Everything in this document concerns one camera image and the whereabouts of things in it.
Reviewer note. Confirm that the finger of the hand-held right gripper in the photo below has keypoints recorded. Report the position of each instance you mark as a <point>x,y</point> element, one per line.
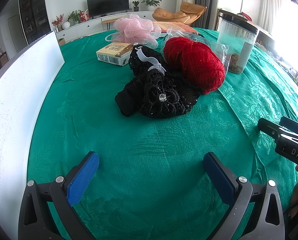
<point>270,127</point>
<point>296,127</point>

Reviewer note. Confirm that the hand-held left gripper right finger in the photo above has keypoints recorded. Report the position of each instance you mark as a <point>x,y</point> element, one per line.
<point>218,180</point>

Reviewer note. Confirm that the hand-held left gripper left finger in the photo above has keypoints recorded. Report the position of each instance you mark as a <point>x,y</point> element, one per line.
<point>81,177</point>

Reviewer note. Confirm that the white board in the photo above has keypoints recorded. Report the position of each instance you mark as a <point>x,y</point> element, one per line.
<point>14,105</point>

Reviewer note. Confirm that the person's right hand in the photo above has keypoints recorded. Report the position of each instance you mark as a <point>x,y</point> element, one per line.
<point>295,197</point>

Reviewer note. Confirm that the green tablecloth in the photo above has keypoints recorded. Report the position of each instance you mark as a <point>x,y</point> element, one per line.
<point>151,135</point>

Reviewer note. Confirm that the clear bag of nuts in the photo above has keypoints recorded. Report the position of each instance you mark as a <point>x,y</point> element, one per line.
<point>222,52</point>

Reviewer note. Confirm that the red yarn ball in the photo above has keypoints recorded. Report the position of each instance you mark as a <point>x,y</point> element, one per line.
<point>196,62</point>

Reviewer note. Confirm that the clear jar with black lid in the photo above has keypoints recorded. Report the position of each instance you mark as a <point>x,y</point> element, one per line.
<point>236,35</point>

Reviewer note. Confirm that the black lace pouch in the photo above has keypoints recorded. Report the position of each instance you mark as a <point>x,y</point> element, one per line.
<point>161,100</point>

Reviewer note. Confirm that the clear plastic bag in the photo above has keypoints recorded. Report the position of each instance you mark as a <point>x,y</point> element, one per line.
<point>183,33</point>

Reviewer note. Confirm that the white curtain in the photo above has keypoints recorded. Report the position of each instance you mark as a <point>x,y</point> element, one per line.
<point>271,0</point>

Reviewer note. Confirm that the yellow tissue pack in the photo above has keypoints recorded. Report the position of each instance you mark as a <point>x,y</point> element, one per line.
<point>111,52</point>

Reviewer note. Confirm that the cardboard box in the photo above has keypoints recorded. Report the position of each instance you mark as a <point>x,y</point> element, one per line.
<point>61,42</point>

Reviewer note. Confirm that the wooden dining chair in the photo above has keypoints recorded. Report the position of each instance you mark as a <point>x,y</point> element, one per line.
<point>3,60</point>

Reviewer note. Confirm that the orange lounge chair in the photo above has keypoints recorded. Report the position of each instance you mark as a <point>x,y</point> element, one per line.
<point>186,11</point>

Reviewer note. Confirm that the orange book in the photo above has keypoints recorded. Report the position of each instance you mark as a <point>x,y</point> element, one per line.
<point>168,25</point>

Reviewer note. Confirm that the white television cabinet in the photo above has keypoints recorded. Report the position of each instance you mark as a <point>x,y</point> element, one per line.
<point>89,26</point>

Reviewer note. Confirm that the white round vase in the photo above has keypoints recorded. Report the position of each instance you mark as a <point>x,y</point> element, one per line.
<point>66,25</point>

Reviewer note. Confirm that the pink mesh bath sponge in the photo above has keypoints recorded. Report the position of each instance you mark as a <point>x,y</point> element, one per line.
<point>134,28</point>

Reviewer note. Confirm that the red flower bouquet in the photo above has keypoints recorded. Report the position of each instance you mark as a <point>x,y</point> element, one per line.
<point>57,21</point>

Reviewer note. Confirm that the wooden stool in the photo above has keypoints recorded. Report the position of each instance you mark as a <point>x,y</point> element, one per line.
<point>109,20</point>

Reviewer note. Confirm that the red gift bag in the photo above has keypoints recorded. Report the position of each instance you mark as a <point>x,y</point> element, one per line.
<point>84,16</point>

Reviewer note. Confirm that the bushy potted plant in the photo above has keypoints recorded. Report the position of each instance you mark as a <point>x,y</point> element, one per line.
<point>74,16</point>

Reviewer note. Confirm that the dark display cabinet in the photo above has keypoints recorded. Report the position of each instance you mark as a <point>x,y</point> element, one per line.
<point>34,12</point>

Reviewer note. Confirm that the large potted plant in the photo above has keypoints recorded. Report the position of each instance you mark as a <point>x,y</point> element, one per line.
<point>151,1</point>

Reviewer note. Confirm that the black television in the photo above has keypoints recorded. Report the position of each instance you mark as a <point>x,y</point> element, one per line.
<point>106,3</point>

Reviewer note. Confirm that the small potted plant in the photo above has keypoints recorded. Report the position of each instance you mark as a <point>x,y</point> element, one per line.
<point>136,8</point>

